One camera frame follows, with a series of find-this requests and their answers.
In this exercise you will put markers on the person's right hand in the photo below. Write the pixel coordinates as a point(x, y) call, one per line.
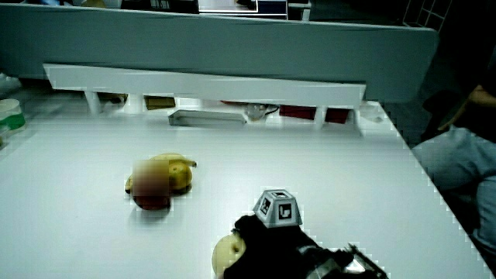
point(453, 118)

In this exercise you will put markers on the person's left hand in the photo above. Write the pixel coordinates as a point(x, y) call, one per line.
point(271, 248)

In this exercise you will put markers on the pale yellow apple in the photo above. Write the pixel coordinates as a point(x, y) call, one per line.
point(224, 253)

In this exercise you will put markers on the person's right forearm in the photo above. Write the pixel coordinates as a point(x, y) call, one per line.
point(482, 97)

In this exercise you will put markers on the person's legs in blue jeans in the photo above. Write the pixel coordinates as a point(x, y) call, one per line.
point(449, 159)

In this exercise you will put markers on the yellow-orange round fruit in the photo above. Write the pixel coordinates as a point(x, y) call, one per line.
point(180, 176)

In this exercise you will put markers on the dark red box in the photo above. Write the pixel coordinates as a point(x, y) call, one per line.
point(337, 116)
point(297, 112)

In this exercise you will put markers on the red apple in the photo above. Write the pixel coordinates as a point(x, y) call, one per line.
point(152, 193)

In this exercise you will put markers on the yellow banana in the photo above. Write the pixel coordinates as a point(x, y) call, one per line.
point(176, 157)

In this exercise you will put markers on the gray flat tray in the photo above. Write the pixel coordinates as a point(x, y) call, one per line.
point(207, 117)

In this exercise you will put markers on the white desk shelf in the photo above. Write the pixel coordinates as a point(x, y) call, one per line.
point(201, 87)

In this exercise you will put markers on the brown cardboard box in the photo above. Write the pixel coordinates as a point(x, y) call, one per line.
point(159, 102)

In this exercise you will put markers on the gray partition panel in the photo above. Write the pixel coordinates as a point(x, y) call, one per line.
point(217, 46)

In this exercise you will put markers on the dark brown item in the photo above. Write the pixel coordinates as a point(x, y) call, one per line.
point(112, 97)

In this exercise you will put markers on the white and blue box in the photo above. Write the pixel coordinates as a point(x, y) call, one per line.
point(242, 7)

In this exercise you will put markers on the white cup with green band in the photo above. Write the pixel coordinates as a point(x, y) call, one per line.
point(11, 114)

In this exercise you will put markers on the white crumpled item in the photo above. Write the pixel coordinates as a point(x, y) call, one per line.
point(7, 83)

